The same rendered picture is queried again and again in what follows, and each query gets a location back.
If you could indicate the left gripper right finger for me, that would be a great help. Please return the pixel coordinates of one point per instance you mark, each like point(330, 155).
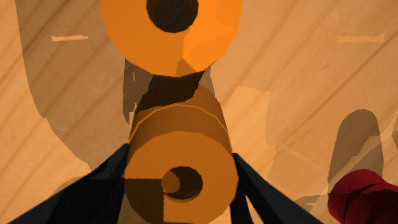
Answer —
point(271, 205)

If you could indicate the orange cup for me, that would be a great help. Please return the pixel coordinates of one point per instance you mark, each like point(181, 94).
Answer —
point(179, 122)
point(176, 54)
point(152, 6)

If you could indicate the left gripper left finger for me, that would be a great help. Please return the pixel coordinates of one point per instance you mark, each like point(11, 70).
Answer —
point(80, 202)

